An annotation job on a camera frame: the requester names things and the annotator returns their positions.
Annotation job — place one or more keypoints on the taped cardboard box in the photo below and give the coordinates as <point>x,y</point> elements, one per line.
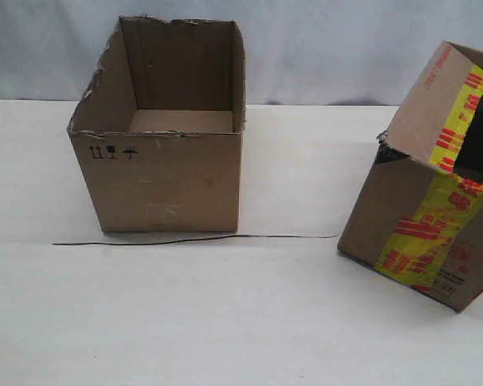
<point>418,219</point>

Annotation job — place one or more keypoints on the open brown cardboard box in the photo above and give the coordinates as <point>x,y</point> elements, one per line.
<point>158,132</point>

